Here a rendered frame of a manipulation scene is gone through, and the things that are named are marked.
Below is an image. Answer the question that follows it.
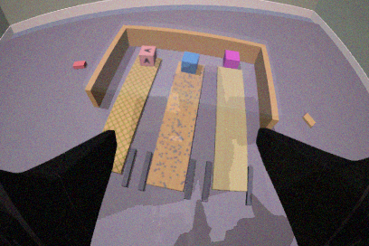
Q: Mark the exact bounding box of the small orange flat block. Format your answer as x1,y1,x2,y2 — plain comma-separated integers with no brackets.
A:
303,113,315,128

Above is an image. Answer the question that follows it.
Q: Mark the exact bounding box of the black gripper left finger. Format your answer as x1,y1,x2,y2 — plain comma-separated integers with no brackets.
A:
0,130,117,246

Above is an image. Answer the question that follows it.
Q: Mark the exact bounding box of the yellow crosshatched strip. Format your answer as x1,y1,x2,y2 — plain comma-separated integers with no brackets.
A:
102,94,147,174

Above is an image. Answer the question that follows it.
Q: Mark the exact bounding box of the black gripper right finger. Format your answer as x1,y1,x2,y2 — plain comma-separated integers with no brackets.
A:
256,128,369,246

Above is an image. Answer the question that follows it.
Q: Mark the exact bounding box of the pale yellow flat strip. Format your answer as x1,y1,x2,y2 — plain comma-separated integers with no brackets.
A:
213,110,249,192

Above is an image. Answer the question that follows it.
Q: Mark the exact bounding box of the small pink block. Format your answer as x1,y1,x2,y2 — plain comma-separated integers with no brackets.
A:
72,61,87,69

